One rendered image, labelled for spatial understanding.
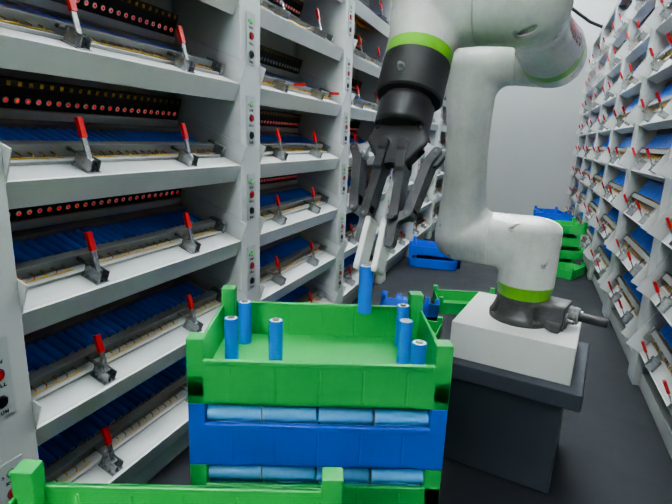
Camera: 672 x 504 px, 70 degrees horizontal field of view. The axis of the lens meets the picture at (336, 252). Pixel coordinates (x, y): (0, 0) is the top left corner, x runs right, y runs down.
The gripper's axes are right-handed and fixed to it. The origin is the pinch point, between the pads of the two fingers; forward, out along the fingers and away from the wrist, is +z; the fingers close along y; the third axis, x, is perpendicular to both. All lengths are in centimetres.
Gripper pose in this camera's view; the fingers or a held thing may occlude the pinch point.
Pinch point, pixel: (374, 245)
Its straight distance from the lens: 62.7
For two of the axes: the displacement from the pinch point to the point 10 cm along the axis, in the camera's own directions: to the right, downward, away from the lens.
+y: -8.7, -1.4, 4.7
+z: -2.4, 9.6, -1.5
